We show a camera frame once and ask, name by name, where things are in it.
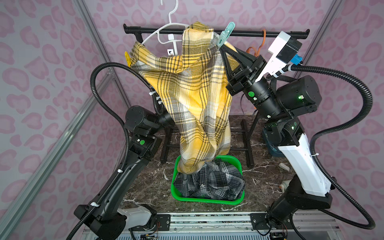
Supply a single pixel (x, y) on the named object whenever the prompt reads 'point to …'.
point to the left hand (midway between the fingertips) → (207, 102)
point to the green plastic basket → (205, 200)
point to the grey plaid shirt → (219, 180)
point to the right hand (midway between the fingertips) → (219, 53)
